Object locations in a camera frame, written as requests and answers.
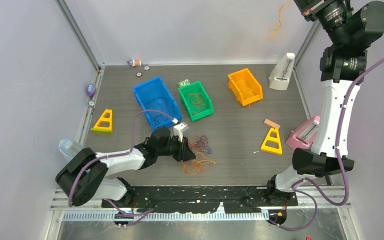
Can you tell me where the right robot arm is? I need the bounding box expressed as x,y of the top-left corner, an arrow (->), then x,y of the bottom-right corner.
264,0 -> 384,206

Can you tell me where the green plastic bin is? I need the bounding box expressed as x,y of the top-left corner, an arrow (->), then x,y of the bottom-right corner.
178,81 -> 215,122

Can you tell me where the purple round toy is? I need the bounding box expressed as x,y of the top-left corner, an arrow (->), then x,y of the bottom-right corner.
86,83 -> 97,97

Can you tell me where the green gear toy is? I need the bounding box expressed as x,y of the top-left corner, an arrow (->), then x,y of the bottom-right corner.
177,79 -> 191,88

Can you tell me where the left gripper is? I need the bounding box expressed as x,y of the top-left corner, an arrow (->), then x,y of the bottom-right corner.
156,134 -> 196,162

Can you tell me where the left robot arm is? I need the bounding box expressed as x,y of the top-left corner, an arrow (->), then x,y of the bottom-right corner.
55,127 -> 196,207

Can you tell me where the orange plastic bin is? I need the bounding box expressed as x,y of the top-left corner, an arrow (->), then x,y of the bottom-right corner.
227,68 -> 264,107

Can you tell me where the yellow triangular toy right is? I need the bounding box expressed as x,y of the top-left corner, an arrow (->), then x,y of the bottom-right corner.
260,127 -> 283,155

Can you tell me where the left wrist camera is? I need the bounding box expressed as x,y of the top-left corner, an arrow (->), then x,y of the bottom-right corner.
173,122 -> 190,143

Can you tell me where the yellow cable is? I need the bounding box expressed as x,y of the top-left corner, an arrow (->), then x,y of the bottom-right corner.
238,0 -> 294,110

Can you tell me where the yellow triangular toy left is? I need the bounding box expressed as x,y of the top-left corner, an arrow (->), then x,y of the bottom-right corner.
90,109 -> 113,135

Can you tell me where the blue plastic bin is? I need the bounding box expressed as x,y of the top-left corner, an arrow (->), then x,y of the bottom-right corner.
132,76 -> 183,130

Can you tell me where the yellow triangular toy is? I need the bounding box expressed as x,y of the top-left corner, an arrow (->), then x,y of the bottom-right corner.
260,127 -> 283,155
90,109 -> 113,135

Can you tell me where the orange cable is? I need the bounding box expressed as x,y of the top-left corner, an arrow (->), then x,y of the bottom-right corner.
180,92 -> 218,176

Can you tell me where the small toy figurine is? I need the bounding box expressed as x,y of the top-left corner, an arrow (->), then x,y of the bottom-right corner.
126,58 -> 142,67

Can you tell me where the small wooden block right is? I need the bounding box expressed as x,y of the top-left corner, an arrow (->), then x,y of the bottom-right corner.
264,118 -> 281,129

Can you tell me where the white metronome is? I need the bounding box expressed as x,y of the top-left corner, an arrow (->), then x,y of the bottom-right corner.
269,52 -> 296,91

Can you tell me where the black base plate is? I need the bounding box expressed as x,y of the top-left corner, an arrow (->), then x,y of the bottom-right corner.
114,186 -> 298,214

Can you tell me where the clear blue plastic container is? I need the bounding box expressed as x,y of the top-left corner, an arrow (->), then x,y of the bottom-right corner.
58,138 -> 84,162

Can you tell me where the pink metronome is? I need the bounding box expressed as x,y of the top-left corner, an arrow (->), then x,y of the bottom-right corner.
286,115 -> 320,150

